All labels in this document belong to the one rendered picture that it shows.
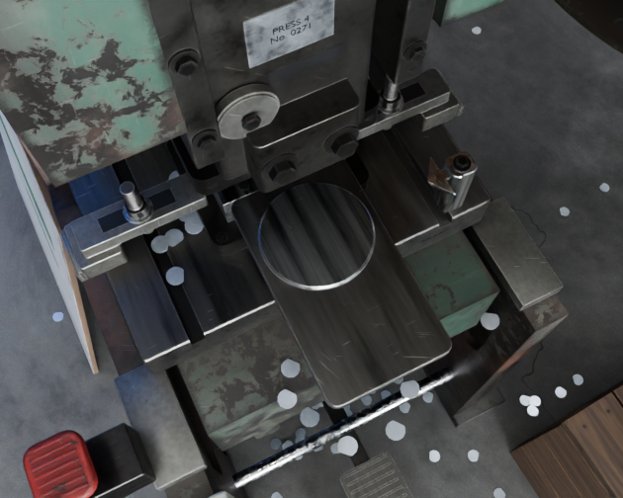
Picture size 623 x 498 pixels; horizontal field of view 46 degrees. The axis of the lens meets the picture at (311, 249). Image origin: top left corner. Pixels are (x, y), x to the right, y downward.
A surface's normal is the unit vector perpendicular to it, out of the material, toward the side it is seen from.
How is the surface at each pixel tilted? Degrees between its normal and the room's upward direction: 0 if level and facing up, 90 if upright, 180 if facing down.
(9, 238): 0
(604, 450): 0
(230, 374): 0
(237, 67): 90
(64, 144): 90
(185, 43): 90
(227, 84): 90
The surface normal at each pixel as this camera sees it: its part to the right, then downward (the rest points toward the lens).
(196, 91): 0.44, 0.83
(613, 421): 0.00, -0.39
